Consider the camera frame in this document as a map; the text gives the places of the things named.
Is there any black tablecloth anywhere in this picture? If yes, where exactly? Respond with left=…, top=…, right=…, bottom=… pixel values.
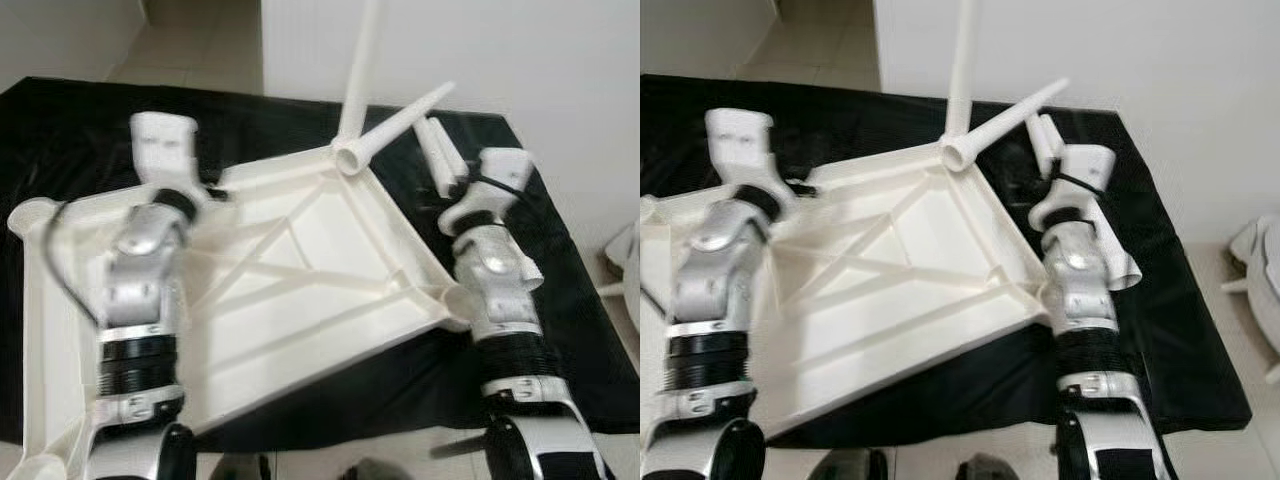
left=0, top=75, right=641, bottom=449
left=640, top=72, right=1253, bottom=449

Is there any grey robot left foot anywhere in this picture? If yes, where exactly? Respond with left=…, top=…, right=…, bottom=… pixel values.
left=815, top=448, right=889, bottom=480
left=210, top=455, right=273, bottom=480

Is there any black folding table leg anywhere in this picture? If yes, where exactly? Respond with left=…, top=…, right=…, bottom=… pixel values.
left=428, top=436, right=493, bottom=459

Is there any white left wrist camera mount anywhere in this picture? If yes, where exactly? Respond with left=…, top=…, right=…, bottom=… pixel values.
left=704, top=108, right=777, bottom=193
left=130, top=112, right=201, bottom=197

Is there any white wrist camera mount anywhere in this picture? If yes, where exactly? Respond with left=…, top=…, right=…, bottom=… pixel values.
left=440, top=147, right=537, bottom=234
left=704, top=108, right=777, bottom=193
left=1030, top=143, right=1120, bottom=227
left=130, top=112, right=201, bottom=197

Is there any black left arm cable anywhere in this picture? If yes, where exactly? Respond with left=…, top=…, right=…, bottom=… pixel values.
left=40, top=198, right=103, bottom=333

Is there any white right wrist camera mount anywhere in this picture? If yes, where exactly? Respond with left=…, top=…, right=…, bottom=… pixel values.
left=440, top=147, right=537, bottom=234
left=1030, top=143, right=1120, bottom=227

